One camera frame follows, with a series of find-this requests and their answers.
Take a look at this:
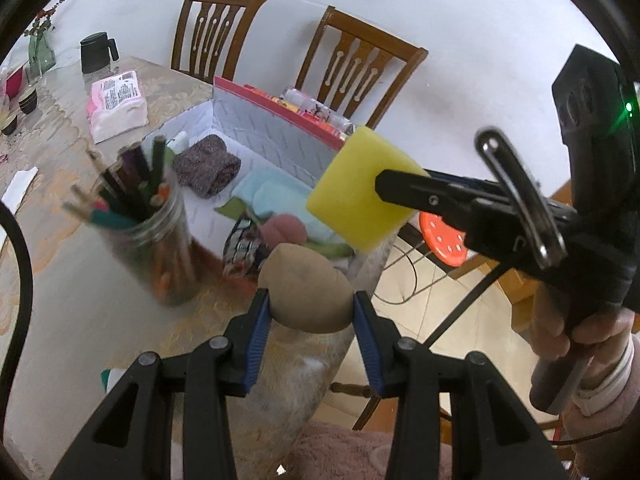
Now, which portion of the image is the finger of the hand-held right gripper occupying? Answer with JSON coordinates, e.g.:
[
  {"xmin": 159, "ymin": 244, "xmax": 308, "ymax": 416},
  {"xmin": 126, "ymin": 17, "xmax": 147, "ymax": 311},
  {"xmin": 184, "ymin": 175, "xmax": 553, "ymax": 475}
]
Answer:
[
  {"xmin": 425, "ymin": 170, "xmax": 503, "ymax": 193},
  {"xmin": 374, "ymin": 168, "xmax": 478, "ymax": 250}
]

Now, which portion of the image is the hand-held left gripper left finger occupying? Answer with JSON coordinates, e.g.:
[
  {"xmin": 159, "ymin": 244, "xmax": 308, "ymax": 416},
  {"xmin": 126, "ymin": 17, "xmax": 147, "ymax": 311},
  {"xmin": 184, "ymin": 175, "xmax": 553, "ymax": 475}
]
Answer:
[{"xmin": 50, "ymin": 287, "xmax": 273, "ymax": 480}]

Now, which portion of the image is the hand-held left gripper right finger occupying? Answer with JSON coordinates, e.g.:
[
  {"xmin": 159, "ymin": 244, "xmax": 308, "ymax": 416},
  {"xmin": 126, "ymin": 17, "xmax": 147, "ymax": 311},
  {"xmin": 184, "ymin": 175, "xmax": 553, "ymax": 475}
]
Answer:
[{"xmin": 353, "ymin": 290, "xmax": 569, "ymax": 480}]

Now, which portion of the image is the beige makeup sponge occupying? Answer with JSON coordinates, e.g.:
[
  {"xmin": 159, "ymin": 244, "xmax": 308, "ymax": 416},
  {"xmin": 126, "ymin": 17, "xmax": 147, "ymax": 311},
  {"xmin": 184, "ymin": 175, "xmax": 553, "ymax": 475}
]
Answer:
[{"xmin": 257, "ymin": 242, "xmax": 355, "ymax": 334}]

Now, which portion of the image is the yellow sponge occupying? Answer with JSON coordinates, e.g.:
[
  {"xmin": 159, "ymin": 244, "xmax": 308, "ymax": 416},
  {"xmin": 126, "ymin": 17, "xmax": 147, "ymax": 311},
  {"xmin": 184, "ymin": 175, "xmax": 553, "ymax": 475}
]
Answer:
[{"xmin": 306, "ymin": 126, "xmax": 432, "ymax": 253}]

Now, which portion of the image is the black white patterned pouch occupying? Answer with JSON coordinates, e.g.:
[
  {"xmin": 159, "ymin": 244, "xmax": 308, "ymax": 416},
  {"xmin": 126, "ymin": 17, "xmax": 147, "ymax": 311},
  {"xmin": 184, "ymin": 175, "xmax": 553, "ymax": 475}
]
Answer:
[{"xmin": 222, "ymin": 215, "xmax": 268, "ymax": 278}]

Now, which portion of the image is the pink makeup sponge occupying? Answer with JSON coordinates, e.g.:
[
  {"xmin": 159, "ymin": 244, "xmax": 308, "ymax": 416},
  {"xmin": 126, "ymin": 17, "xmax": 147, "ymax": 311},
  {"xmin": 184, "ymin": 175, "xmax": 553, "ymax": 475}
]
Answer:
[{"xmin": 261, "ymin": 213, "xmax": 308, "ymax": 248}]

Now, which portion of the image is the green cloth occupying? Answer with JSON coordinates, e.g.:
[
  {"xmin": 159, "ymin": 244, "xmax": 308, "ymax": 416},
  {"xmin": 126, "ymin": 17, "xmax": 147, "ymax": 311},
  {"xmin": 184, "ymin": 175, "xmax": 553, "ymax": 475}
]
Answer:
[{"xmin": 215, "ymin": 197, "xmax": 353, "ymax": 261}]

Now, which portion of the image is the light blue cloth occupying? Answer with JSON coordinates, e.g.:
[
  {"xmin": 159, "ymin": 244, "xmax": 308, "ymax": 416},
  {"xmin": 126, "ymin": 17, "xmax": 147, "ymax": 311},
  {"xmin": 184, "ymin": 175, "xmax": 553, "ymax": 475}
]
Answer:
[{"xmin": 232, "ymin": 167, "xmax": 341, "ymax": 246}]

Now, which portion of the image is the red paper-lined cardboard box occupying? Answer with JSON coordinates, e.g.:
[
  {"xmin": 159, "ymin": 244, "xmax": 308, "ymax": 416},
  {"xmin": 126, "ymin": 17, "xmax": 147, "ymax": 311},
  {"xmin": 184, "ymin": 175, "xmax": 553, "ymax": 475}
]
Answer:
[{"xmin": 140, "ymin": 75, "xmax": 371, "ymax": 281}]

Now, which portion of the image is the purple knit cloth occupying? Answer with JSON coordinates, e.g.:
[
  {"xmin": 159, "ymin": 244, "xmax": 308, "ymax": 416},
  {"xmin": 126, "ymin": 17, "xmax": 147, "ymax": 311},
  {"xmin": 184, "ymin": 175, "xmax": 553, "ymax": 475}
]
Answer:
[{"xmin": 172, "ymin": 136, "xmax": 242, "ymax": 199}]

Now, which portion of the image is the person's right forearm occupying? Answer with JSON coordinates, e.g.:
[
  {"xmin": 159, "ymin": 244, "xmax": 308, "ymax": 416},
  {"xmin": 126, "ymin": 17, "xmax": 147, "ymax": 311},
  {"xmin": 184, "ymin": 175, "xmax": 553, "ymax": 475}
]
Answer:
[{"xmin": 560, "ymin": 330, "xmax": 640, "ymax": 480}]

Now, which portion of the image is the person's right hand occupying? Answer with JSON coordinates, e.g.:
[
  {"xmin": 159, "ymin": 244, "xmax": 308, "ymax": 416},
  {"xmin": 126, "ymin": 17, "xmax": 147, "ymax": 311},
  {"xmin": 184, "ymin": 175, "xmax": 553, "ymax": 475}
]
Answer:
[{"xmin": 529, "ymin": 279, "xmax": 635, "ymax": 362}]

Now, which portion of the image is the person's pink fuzzy clothing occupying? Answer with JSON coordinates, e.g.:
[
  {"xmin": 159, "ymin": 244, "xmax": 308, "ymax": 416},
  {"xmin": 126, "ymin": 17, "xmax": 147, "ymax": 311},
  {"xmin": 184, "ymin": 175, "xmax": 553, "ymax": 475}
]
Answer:
[{"xmin": 280, "ymin": 420, "xmax": 501, "ymax": 480}]

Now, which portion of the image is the clear plastic jar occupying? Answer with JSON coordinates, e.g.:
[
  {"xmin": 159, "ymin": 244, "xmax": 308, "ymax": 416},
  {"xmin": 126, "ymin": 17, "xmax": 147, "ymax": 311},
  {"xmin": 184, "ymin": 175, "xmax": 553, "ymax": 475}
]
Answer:
[{"xmin": 90, "ymin": 180, "xmax": 198, "ymax": 308}]

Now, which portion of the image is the printed colourful packet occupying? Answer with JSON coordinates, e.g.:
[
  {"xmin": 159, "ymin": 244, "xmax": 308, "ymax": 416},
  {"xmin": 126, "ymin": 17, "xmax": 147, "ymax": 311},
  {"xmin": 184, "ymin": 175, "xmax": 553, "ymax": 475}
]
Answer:
[{"xmin": 245, "ymin": 85, "xmax": 357, "ymax": 141}]

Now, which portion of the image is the glass jar of coloured pencils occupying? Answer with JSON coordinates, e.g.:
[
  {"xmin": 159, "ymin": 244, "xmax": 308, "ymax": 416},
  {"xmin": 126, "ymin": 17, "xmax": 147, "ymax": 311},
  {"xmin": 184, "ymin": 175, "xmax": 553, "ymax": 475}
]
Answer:
[{"xmin": 62, "ymin": 135, "xmax": 176, "ymax": 291}]

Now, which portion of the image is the pink white tissue pack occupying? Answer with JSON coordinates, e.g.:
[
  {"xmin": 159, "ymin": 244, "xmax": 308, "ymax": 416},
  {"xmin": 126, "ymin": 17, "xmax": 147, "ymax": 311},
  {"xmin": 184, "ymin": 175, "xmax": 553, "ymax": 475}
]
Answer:
[{"xmin": 86, "ymin": 70, "xmax": 149, "ymax": 144}]

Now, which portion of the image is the white paper strip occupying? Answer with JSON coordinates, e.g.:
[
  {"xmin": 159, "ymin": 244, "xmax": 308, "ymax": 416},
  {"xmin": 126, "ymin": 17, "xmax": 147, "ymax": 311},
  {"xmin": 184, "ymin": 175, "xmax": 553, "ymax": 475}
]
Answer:
[{"xmin": 1, "ymin": 166, "xmax": 39, "ymax": 216}]

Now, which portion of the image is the black mug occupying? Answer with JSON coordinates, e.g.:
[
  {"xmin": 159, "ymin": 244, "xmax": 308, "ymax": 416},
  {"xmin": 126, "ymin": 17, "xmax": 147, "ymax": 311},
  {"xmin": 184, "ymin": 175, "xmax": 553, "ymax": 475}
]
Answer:
[{"xmin": 80, "ymin": 31, "xmax": 120, "ymax": 75}]

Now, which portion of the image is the red cup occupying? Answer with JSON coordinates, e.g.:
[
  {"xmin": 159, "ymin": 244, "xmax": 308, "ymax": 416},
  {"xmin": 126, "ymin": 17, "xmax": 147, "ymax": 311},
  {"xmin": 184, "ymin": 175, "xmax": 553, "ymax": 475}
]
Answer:
[{"xmin": 4, "ymin": 66, "xmax": 26, "ymax": 101}]

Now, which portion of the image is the green glass vase with flowers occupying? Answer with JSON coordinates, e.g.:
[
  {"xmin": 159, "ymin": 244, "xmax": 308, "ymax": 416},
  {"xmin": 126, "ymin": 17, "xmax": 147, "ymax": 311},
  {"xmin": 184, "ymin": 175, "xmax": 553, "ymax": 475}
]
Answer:
[{"xmin": 22, "ymin": 0, "xmax": 81, "ymax": 38}]

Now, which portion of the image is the orange wire stool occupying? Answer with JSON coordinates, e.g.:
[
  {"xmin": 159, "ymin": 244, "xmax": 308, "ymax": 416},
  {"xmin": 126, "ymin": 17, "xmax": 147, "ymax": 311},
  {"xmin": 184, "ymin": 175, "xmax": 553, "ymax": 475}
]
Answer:
[{"xmin": 372, "ymin": 210, "xmax": 473, "ymax": 306}]

